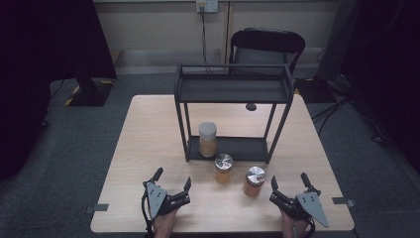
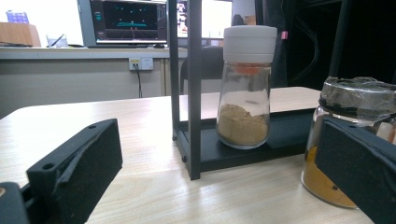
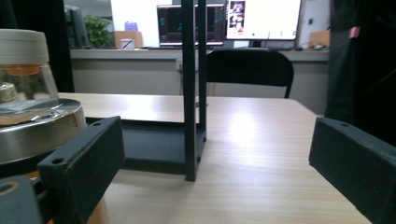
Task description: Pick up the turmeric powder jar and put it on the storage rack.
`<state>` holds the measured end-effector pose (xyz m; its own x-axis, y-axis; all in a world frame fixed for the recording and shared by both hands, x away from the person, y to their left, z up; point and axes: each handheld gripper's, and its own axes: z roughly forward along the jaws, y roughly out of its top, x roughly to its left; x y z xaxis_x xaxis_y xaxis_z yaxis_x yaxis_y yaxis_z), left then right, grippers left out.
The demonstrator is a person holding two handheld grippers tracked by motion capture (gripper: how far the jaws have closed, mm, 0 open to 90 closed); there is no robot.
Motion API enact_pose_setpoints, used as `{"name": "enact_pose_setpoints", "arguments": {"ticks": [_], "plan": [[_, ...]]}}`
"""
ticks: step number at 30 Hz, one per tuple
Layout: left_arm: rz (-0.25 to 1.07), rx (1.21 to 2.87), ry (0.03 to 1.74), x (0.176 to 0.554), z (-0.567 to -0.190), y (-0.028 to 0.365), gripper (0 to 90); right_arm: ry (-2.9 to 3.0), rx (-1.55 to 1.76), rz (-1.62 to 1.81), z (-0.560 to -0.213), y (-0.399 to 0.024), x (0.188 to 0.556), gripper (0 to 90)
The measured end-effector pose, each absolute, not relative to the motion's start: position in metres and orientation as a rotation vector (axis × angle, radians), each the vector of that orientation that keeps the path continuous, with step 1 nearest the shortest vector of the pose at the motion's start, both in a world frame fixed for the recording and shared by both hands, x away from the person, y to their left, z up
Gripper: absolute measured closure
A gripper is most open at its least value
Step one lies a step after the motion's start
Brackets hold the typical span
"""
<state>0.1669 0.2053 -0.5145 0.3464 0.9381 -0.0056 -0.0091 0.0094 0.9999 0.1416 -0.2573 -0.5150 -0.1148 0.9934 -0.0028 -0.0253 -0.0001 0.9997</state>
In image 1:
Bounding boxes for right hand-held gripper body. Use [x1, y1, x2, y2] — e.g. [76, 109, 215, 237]
[268, 191, 331, 229]

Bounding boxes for person's right hand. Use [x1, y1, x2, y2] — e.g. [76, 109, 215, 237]
[279, 209, 311, 238]

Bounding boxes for grey tape strip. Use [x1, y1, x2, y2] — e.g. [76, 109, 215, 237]
[83, 203, 110, 214]
[331, 196, 358, 208]

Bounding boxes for black stand base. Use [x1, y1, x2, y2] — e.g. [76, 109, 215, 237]
[63, 76, 116, 108]

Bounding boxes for black wall socket cable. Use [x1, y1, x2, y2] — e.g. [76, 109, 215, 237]
[199, 6, 216, 75]

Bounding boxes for left hand-held gripper cable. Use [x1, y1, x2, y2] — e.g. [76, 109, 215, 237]
[141, 193, 157, 238]

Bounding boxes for slim silver-lidded orange jar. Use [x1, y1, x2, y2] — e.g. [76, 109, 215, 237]
[214, 153, 235, 185]

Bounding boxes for black metal two-tier shelf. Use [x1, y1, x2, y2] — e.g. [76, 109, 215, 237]
[173, 62, 295, 165]

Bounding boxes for hand-held gripper cable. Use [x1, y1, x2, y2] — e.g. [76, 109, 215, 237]
[141, 193, 157, 238]
[302, 219, 317, 238]

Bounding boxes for wide silver-lidded orange jar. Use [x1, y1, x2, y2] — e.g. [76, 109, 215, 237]
[243, 166, 266, 198]

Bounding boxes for person's left hand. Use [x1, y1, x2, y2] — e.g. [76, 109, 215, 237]
[153, 208, 180, 238]

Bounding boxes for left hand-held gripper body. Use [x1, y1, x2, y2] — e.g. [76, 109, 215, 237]
[141, 180, 192, 221]

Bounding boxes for black floor box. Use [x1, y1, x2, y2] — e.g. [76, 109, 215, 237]
[292, 76, 339, 104]

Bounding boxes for black folding chair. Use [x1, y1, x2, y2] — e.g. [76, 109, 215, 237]
[228, 27, 307, 77]

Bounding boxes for white-lidded glass jar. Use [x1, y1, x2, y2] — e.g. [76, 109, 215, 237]
[198, 121, 219, 159]

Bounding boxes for dark curtain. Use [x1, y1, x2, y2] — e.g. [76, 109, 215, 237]
[0, 0, 119, 182]
[340, 0, 420, 175]

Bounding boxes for white wall socket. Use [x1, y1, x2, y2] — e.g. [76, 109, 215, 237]
[195, 0, 220, 14]

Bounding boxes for right hand-held gripper cable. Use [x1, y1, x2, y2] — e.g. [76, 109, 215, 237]
[302, 219, 317, 238]

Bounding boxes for grey stand column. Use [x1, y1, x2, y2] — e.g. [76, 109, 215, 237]
[315, 0, 363, 82]

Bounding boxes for black floor cables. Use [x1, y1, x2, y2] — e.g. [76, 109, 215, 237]
[310, 94, 352, 137]

